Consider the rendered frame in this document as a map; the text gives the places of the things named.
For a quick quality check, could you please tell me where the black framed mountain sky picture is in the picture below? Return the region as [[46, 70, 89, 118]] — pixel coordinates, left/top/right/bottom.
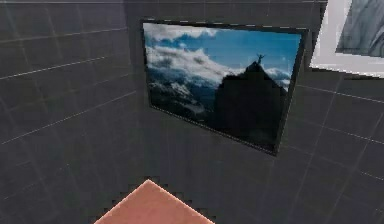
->
[[141, 20, 309, 157]]

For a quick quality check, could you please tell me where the white framed grey picture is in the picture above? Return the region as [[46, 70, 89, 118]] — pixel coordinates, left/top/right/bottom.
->
[[309, 0, 384, 79]]

